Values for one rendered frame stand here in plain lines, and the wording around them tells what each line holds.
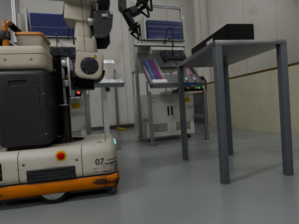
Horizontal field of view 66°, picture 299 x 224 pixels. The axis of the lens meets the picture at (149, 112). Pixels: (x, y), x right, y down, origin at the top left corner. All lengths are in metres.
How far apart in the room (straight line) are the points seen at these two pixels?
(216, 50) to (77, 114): 1.96
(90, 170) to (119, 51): 4.75
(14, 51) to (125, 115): 4.49
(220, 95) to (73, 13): 0.99
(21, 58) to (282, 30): 7.96
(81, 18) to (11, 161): 0.89
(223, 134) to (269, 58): 6.77
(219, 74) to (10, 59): 1.09
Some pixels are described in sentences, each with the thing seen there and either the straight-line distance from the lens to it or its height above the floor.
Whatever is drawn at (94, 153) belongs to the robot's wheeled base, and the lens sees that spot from 1.25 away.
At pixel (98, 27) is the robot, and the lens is 1.49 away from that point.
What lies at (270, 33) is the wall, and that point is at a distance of 8.24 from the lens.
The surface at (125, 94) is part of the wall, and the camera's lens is 5.68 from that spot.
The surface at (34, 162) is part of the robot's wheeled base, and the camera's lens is 1.30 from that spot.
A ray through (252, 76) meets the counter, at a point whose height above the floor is 0.82.
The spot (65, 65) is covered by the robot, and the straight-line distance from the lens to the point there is 1.52.
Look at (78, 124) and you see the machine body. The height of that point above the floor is 0.31.
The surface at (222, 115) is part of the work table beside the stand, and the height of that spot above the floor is 0.38.
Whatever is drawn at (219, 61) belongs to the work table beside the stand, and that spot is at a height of 0.68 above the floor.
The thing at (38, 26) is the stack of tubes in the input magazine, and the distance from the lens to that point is 3.21.
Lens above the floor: 0.45
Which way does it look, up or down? 1 degrees down
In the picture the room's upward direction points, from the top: 4 degrees counter-clockwise
